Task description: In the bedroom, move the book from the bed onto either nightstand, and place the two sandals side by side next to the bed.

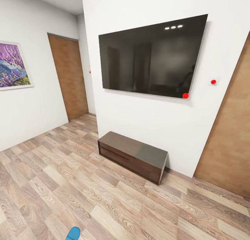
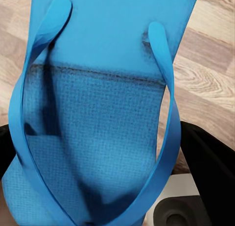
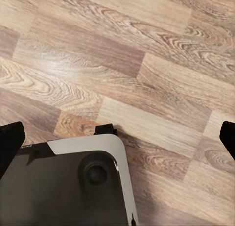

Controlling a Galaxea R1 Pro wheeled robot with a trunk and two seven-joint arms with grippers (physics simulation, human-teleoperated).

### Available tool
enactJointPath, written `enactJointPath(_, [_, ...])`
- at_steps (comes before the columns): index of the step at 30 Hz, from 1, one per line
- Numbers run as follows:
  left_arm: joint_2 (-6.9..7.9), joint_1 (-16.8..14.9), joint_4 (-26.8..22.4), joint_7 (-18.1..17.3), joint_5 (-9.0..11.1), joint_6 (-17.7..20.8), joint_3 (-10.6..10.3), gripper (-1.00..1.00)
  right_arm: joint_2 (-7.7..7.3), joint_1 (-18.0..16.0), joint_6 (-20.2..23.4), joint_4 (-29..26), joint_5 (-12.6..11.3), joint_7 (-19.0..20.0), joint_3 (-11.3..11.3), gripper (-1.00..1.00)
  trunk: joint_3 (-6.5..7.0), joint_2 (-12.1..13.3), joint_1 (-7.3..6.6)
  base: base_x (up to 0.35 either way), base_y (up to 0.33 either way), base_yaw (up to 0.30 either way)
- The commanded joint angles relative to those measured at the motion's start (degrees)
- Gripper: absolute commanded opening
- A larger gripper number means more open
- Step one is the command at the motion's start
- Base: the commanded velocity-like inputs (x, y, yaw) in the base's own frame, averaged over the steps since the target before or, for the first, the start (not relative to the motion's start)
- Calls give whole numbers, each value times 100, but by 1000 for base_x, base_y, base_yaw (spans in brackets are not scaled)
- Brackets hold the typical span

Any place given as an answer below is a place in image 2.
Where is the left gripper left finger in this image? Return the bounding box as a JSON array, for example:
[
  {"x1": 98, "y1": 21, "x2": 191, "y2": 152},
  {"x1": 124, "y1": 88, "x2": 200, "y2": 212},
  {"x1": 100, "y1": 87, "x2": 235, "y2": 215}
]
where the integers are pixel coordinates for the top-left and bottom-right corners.
[{"x1": 0, "y1": 124, "x2": 17, "y2": 180}]

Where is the sandal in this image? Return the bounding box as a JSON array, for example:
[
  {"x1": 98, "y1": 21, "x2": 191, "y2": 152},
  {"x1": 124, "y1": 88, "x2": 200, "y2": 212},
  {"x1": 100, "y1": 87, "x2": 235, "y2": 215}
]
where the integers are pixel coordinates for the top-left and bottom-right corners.
[{"x1": 2, "y1": 0, "x2": 197, "y2": 226}]

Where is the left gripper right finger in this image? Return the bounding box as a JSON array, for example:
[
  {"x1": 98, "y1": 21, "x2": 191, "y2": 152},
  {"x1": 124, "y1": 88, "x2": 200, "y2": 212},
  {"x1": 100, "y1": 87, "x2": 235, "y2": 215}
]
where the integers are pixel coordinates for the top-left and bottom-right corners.
[{"x1": 180, "y1": 121, "x2": 235, "y2": 226}]

